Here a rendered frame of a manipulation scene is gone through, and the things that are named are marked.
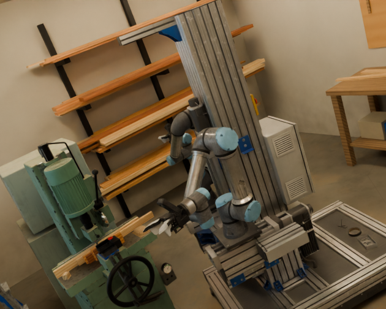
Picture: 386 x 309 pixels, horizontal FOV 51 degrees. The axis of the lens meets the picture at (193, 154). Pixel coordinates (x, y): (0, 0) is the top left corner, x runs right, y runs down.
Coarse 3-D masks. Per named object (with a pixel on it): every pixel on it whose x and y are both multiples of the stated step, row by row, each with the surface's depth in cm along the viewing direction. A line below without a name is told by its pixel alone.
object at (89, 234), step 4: (80, 228) 250; (84, 228) 247; (92, 228) 243; (96, 228) 242; (84, 232) 247; (88, 232) 239; (92, 232) 240; (96, 232) 242; (100, 232) 244; (88, 236) 242; (92, 236) 241; (100, 236) 244; (92, 240) 241
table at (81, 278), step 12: (132, 240) 248; (144, 240) 247; (132, 252) 244; (84, 264) 242; (96, 264) 237; (132, 264) 234; (72, 276) 234; (84, 276) 229; (96, 276) 232; (72, 288) 225; (84, 288) 228
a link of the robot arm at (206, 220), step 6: (204, 210) 193; (210, 210) 197; (192, 216) 199; (198, 216) 195; (204, 216) 194; (210, 216) 196; (198, 222) 198; (204, 222) 195; (210, 222) 196; (204, 228) 197
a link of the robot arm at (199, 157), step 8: (200, 136) 207; (200, 144) 208; (192, 152) 211; (200, 152) 208; (208, 152) 210; (192, 160) 210; (200, 160) 208; (192, 168) 208; (200, 168) 208; (192, 176) 207; (200, 176) 208; (192, 184) 206; (200, 184) 209; (184, 192) 209; (192, 192) 206
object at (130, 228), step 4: (148, 212) 267; (152, 212) 267; (144, 216) 264; (148, 216) 265; (152, 216) 267; (136, 220) 263; (140, 220) 262; (144, 220) 264; (132, 224) 259; (136, 224) 261; (140, 224) 263; (124, 228) 258; (128, 228) 258; (132, 228) 260; (124, 232) 257; (128, 232) 258; (80, 256) 244; (76, 260) 241; (80, 260) 242; (84, 260) 243; (80, 264) 242
